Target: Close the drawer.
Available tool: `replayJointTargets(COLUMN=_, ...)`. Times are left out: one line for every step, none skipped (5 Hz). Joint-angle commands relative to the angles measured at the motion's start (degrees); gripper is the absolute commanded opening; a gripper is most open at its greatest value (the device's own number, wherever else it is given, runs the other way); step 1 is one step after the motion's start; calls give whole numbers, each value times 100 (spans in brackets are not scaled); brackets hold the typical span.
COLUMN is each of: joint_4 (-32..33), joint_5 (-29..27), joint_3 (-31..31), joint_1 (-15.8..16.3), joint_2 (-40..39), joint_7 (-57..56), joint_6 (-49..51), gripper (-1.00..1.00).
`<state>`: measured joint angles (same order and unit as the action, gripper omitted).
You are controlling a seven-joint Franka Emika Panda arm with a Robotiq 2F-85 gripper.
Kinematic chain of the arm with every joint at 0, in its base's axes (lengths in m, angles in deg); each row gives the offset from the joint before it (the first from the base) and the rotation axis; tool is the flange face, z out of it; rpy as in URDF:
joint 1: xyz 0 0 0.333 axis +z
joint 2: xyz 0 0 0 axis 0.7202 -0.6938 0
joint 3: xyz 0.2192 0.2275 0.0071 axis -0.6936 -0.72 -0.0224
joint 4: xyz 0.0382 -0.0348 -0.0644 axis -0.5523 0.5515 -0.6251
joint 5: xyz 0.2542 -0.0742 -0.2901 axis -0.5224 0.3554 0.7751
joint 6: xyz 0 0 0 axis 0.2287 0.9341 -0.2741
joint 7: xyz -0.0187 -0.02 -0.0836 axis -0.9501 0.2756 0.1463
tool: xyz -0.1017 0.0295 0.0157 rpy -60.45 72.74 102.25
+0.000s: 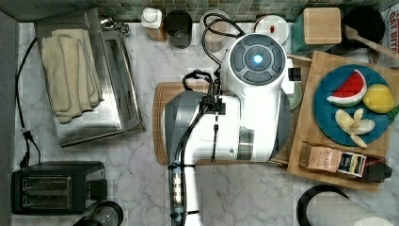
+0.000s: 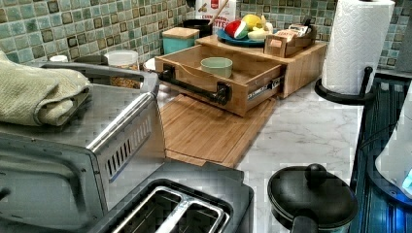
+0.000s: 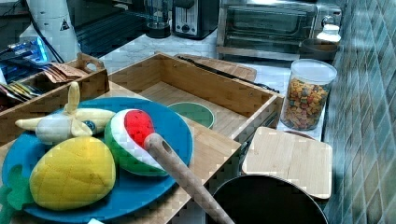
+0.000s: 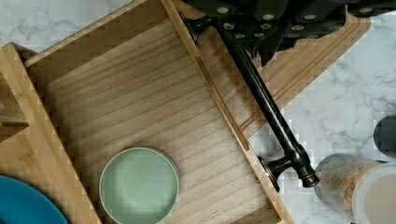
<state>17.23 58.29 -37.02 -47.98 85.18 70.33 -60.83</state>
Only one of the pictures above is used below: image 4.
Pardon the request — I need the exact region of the wooden cutting board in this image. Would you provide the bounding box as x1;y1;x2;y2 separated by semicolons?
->
178;14;371;138

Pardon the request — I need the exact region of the light green round plate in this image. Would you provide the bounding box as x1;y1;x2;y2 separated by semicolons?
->
99;147;179;224

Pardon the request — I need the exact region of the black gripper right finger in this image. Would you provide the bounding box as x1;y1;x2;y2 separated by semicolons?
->
277;0;395;51

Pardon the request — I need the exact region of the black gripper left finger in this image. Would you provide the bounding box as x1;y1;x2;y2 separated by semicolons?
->
182;0;290;66

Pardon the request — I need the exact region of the dark round object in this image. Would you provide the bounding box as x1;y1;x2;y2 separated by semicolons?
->
374;115;396;158

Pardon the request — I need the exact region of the wooden cabinet frame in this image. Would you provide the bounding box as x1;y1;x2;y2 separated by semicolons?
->
1;43;102;224

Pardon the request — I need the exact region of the blue round plate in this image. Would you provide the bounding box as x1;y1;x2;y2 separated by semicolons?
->
0;175;68;224

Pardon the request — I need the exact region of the wooden drawer with black handle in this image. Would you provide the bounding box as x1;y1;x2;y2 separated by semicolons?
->
23;0;321;224

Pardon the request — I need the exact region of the clear jar with cereal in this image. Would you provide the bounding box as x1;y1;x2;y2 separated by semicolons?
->
315;154;396;224

